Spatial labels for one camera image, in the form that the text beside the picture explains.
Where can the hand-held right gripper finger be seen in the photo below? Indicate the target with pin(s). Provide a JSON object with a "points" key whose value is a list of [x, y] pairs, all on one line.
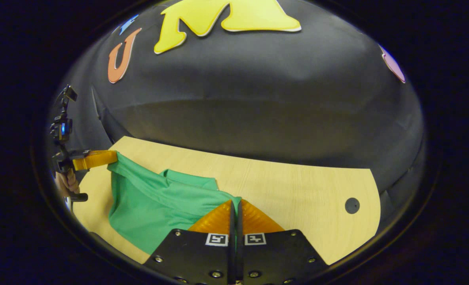
{"points": [[239, 237], [232, 237]]}

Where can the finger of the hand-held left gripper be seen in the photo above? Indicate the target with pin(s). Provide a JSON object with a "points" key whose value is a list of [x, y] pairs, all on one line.
{"points": [[95, 159]]}

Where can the green T-shirt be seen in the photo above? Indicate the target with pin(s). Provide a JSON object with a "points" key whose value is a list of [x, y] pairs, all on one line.
{"points": [[151, 206]]}

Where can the black backdrop cloth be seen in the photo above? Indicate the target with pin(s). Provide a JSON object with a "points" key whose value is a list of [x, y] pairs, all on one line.
{"points": [[258, 99]]}

